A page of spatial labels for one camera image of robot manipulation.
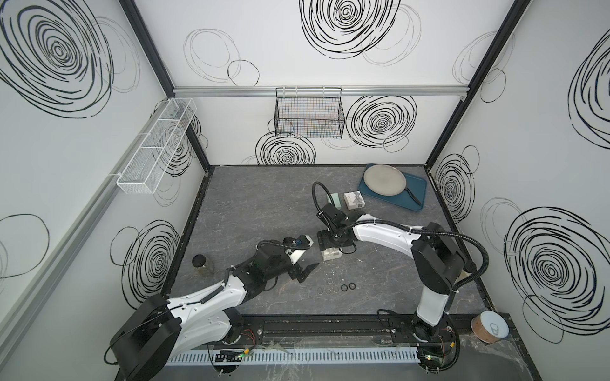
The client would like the white gift box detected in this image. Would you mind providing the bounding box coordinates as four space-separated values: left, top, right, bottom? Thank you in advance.
321 248 343 262

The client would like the mint green jewelry box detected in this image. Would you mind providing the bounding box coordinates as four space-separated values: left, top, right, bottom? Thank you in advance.
329 193 342 210

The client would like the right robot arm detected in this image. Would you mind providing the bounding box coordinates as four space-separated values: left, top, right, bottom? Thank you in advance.
317 203 489 342

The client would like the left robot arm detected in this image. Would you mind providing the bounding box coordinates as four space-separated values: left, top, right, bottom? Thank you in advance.
109 235 316 380

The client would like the grey round pan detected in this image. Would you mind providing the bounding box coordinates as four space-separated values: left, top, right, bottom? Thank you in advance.
363 164 423 206

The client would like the teal tray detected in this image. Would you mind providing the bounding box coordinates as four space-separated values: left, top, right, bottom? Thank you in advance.
357 164 427 212

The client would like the brown tape roll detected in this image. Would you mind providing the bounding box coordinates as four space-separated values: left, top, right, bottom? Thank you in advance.
470 311 510 344

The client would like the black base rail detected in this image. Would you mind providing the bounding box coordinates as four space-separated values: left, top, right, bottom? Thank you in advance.
223 310 458 346

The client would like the black wire basket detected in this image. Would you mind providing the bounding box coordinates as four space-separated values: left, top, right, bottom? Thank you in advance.
273 87 346 139

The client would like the white slotted cable duct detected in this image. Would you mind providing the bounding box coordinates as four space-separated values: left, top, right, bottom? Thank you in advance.
167 347 420 367

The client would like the white wire shelf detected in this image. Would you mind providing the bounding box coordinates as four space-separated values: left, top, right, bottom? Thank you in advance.
117 98 196 195

